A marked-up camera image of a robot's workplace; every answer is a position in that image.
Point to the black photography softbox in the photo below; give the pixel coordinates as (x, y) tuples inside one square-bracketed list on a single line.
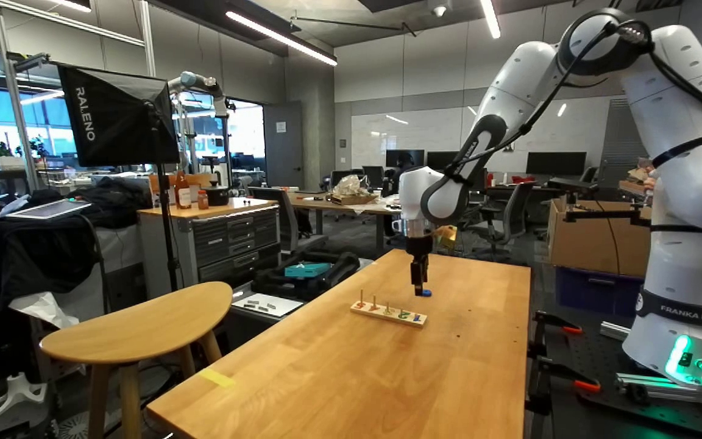
[(118, 117)]

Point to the cardboard box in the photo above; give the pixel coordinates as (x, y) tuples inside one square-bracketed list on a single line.
[(587, 238)]

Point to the white wooden peg board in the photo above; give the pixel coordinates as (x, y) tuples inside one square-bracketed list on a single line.
[(384, 311)]

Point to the yellow tape strip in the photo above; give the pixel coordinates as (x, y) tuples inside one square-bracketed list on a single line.
[(218, 378)]

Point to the round wooden side table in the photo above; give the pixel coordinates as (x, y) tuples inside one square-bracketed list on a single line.
[(118, 341)]

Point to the blue storage bin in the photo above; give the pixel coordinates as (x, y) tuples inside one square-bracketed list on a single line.
[(597, 290)]

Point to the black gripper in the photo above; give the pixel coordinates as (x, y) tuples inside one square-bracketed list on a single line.
[(419, 258)]

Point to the grey drawer cabinet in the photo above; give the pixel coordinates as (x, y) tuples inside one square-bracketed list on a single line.
[(227, 243)]

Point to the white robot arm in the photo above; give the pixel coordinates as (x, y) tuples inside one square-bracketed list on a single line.
[(658, 69)]

